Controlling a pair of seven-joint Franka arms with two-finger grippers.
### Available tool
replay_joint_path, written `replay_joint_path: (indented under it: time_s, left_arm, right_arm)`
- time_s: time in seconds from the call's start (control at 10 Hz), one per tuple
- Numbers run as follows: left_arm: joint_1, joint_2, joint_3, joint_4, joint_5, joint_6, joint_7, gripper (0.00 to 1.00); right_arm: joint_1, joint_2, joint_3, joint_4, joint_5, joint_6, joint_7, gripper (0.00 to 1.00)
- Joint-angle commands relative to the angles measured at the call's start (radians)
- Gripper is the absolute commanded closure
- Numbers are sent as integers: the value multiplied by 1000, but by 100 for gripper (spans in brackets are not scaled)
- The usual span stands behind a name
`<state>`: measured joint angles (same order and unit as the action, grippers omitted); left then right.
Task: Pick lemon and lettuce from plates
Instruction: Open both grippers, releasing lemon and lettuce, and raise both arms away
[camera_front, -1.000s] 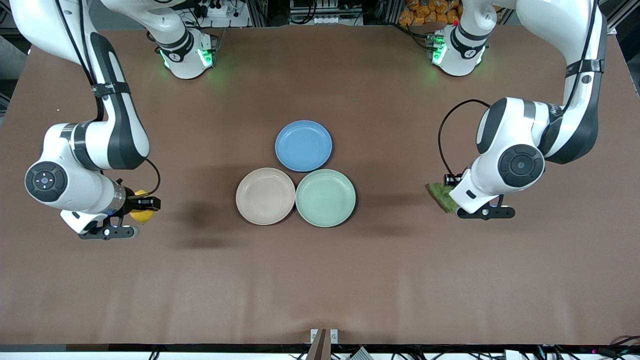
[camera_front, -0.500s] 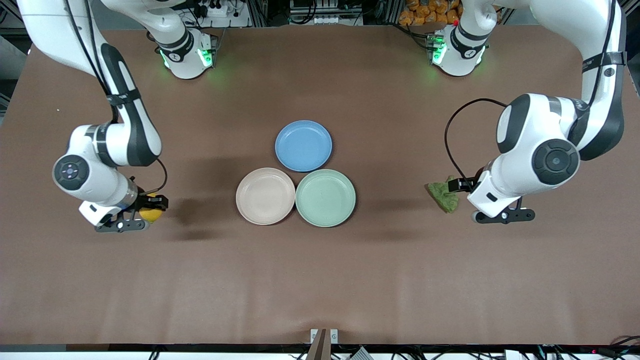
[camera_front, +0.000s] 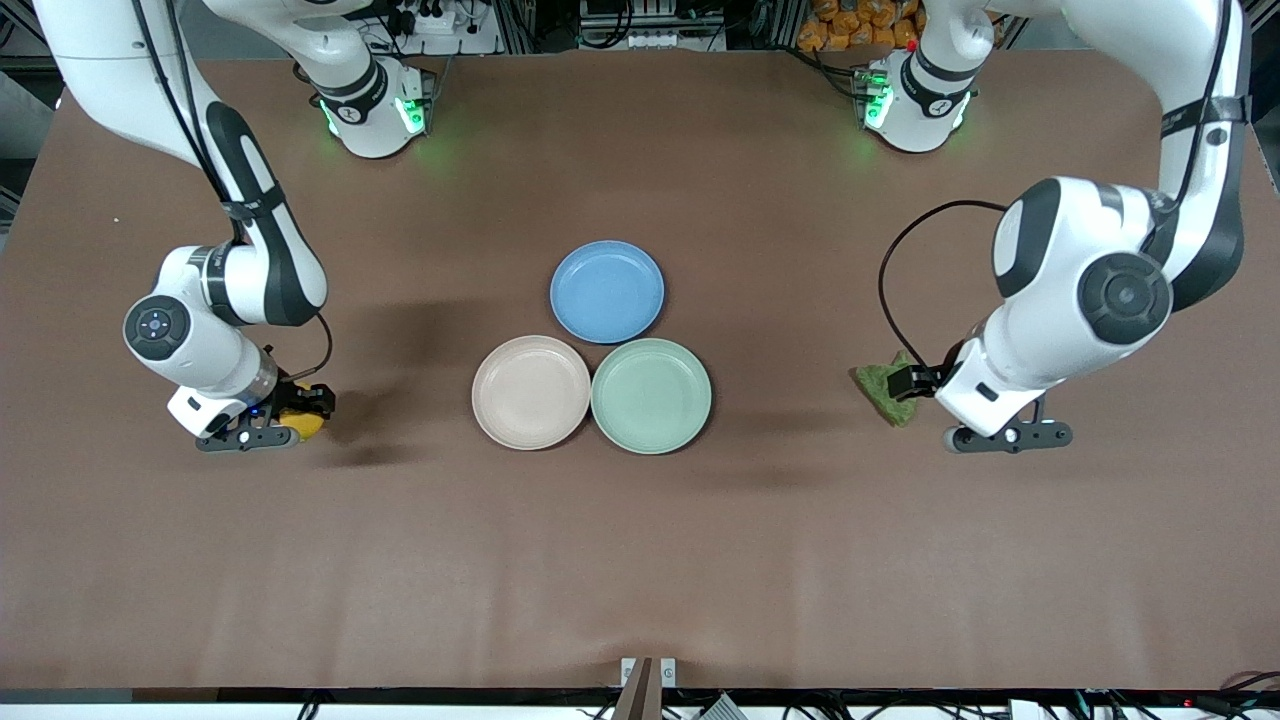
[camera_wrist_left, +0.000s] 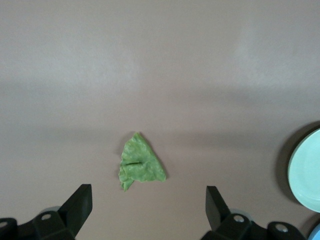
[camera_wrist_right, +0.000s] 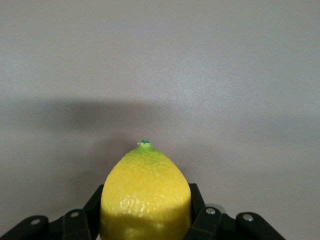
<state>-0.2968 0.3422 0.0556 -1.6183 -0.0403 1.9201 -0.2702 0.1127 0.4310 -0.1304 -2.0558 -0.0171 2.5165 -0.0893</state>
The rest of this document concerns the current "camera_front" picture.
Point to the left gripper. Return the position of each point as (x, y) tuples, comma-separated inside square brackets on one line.
[(932, 378)]

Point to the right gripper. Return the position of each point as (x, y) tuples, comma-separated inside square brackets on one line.
[(296, 397)]

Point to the yellow lemon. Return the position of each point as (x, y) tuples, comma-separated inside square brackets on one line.
[(305, 428)]

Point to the green lettuce leaf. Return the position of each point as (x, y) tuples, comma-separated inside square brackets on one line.
[(880, 390)]

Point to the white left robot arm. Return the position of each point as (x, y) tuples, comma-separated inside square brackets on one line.
[(1050, 300)]

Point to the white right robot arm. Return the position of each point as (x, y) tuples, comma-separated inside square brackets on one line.
[(200, 350)]

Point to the beige pink plate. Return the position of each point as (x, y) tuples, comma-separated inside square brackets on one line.
[(530, 392)]

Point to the light green plate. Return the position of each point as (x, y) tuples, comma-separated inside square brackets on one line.
[(650, 397)]

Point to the blue plate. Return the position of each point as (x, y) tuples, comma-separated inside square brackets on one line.
[(607, 292)]

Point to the bag of orange fruits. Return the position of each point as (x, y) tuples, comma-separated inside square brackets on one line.
[(850, 25)]

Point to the white power strip with plugs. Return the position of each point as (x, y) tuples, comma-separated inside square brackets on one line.
[(440, 30)]

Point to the white electronics rack unit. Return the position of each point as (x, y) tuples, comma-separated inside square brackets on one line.
[(650, 35)]

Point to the metal bracket at table edge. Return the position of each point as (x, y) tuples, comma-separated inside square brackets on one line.
[(648, 680)]

